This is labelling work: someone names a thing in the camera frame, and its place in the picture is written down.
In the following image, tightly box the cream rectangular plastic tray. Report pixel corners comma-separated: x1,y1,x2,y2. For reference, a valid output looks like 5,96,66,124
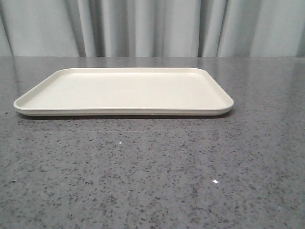
13,67,234,116

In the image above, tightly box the grey pleated curtain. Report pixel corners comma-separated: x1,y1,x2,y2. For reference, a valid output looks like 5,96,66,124
0,0,305,57

